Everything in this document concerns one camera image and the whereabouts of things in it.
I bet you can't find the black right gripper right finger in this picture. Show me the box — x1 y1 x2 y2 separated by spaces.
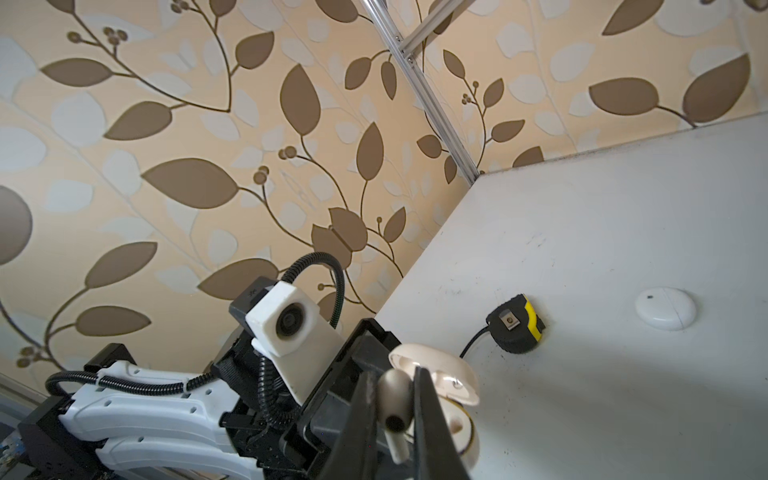
414 367 470 480

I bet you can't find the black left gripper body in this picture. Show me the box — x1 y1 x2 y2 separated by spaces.
227 275 403 480

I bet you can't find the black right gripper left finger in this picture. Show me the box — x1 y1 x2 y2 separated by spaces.
318 371 378 480

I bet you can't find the beige earbud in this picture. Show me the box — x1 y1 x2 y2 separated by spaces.
377 369 414 465

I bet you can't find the white earbud charging case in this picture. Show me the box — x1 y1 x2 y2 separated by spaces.
635 287 697 331

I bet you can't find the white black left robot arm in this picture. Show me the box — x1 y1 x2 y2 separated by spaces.
18 252 398 479

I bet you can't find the black yellow tape measure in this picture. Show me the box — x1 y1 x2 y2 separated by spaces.
486 294 546 354

